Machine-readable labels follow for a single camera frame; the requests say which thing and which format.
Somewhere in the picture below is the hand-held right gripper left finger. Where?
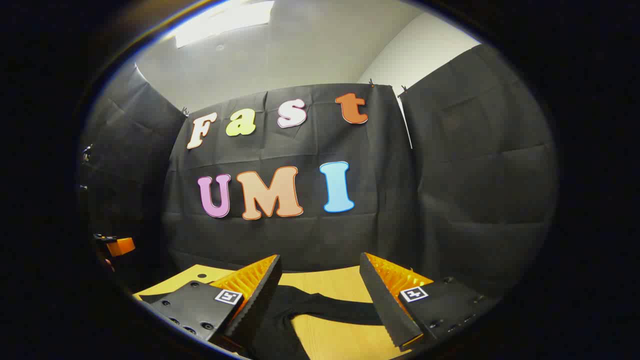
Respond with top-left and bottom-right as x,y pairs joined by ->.
137,254 -> 283,353

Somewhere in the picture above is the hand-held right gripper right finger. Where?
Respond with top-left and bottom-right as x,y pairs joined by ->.
359,252 -> 502,351

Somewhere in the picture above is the black buttoned jacket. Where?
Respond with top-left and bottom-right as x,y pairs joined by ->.
245,285 -> 401,360

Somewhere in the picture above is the black backdrop cloth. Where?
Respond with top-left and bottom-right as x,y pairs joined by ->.
77,44 -> 558,301

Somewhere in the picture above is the ceiling light panel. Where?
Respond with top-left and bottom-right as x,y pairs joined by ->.
175,0 -> 276,48

